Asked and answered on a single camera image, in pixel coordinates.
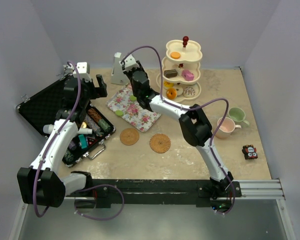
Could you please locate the pink cup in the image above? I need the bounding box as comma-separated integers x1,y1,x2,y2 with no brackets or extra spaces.
215,117,242,139

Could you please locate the white small bottle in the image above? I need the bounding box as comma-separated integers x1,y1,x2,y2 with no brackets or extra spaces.
77,128,93,135

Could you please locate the woven coaster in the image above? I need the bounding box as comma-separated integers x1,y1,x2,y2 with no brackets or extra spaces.
119,128,140,146
149,133,171,154

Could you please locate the left woven coaster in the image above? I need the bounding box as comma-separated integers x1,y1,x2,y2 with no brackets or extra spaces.
119,128,140,146

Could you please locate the sprinkled white donut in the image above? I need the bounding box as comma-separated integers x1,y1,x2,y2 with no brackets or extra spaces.
183,86,196,98

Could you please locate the pink cake slice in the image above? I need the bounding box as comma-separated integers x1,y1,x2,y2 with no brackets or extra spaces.
181,69,194,82

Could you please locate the grey metronome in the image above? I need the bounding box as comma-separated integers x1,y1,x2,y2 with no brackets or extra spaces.
110,52,129,86

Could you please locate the red black toy car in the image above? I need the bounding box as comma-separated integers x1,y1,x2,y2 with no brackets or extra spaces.
242,144,258,160

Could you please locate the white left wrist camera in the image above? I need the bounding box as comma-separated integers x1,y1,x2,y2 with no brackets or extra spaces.
72,62,93,83

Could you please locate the orange poker chip stack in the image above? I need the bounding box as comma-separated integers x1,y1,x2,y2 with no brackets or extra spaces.
87,108,102,123

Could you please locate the green poker chip stack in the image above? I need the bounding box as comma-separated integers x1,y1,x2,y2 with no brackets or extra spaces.
97,118,111,132

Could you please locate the cream cake slice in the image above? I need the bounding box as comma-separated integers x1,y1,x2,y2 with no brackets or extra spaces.
176,66,183,74

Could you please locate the green macaron centre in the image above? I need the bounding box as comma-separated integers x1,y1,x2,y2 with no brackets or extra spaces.
129,95,137,102

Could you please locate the cream three-tier dessert stand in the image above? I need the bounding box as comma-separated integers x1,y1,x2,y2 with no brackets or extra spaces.
156,35,203,103

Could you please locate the orange macaron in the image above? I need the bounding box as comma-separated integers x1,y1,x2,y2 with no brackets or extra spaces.
170,51,181,59

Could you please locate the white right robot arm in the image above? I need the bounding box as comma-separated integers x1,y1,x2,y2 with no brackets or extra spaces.
121,60,233,197

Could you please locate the floral serving tray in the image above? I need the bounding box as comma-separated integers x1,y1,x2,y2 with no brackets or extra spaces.
106,84,161,133

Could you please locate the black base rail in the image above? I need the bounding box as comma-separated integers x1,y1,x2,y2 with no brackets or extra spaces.
70,179,242,209

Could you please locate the chocolate striped cake bar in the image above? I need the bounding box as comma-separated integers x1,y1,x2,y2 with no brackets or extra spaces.
163,69,178,79

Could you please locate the green macaron left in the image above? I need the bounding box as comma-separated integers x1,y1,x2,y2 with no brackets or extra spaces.
115,110,124,117

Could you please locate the cream plain donut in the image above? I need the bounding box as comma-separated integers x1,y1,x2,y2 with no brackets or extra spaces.
174,85,184,96

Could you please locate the green macaron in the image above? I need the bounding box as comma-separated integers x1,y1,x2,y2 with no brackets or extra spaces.
129,95,137,102
115,110,124,117

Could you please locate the yellow glazed donut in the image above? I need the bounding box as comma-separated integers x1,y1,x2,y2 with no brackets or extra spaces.
163,81,174,89

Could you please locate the black open case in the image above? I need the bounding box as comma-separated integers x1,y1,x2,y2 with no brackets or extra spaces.
17,74,116,167

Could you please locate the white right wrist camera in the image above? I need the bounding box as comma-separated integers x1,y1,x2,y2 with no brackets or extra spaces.
120,54,139,72

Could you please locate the green cup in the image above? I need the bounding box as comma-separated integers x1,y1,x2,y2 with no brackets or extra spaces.
228,107,250,126

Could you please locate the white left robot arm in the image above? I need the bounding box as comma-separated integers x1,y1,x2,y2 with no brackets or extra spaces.
17,74,108,208

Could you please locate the right woven coaster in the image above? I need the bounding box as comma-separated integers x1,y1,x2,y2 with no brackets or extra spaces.
149,133,171,154

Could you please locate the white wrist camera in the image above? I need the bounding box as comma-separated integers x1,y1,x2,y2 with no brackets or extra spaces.
120,54,139,72
72,62,93,83

